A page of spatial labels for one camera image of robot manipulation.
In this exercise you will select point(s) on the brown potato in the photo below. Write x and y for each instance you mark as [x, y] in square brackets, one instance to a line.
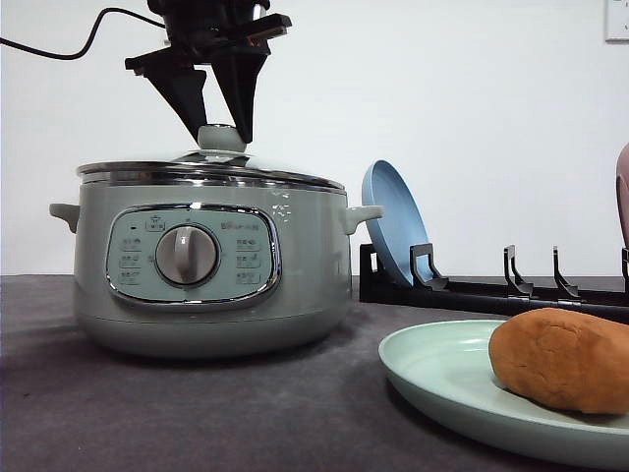
[565, 356]

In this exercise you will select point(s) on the blue plate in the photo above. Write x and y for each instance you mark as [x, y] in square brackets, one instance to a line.
[403, 224]

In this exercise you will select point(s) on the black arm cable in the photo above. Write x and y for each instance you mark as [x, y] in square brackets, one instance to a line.
[77, 53]

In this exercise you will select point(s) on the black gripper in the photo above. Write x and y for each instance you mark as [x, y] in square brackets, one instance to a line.
[201, 31]

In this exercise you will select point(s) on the green electric steamer pot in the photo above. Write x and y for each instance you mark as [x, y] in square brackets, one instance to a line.
[212, 270]

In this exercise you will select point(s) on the black plate rack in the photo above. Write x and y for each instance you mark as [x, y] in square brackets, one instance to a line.
[430, 287]

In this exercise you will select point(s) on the pink plate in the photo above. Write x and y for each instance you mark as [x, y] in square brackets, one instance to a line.
[622, 192]

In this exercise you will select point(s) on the white wall socket right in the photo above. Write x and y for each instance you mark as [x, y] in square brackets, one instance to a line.
[616, 22]

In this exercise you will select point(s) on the green plate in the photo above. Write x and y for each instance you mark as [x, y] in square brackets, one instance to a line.
[444, 370]

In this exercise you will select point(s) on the glass lid with green knob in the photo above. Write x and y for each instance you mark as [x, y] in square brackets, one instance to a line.
[222, 160]

